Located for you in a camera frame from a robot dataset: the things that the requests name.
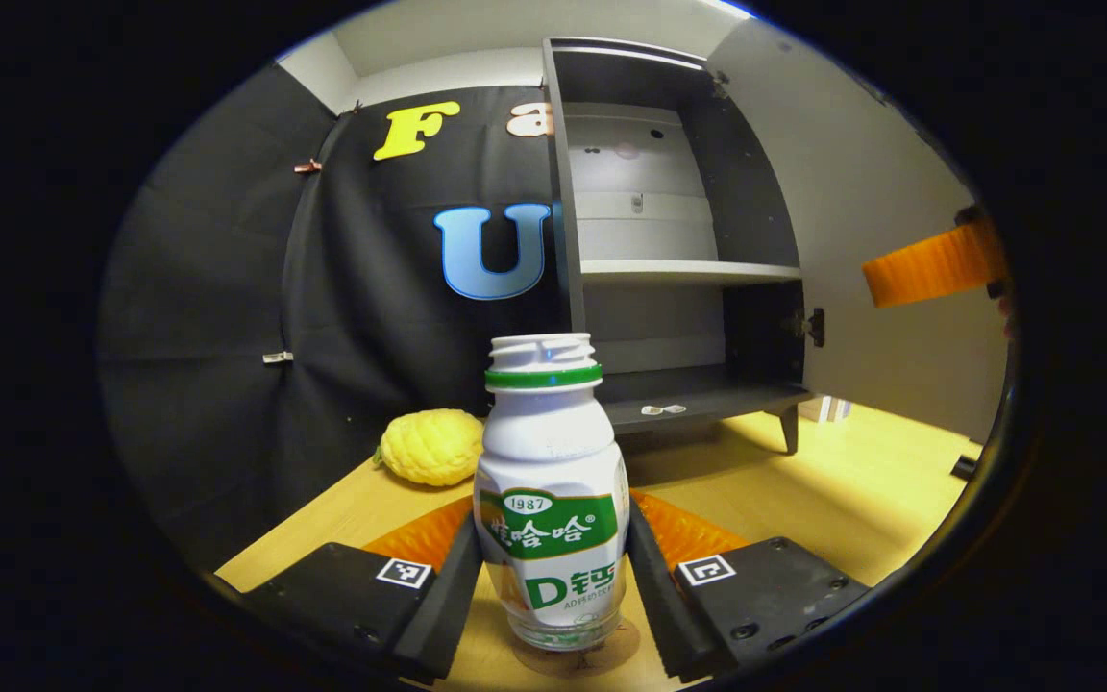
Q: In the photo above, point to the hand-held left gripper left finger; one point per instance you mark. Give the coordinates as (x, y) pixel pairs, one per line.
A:
(438, 615)

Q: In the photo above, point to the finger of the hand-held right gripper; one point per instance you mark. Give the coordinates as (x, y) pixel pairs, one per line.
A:
(928, 267)

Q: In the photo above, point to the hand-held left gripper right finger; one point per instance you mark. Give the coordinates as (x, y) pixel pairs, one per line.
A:
(659, 605)

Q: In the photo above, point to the beige cabinet door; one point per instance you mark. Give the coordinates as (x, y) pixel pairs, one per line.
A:
(880, 221)

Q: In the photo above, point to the round brown coaster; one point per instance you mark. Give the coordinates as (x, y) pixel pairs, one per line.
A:
(613, 658)

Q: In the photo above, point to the white bottle green label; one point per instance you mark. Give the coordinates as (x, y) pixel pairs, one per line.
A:
(549, 461)

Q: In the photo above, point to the yellow toy lemon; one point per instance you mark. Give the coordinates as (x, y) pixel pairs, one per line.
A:
(430, 447)

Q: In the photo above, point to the silver cloth clip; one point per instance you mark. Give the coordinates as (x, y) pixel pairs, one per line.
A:
(277, 358)

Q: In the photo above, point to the black backdrop cloth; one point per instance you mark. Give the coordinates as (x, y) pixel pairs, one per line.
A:
(208, 288)

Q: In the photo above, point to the pink cloth clip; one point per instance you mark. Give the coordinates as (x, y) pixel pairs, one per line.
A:
(307, 166)

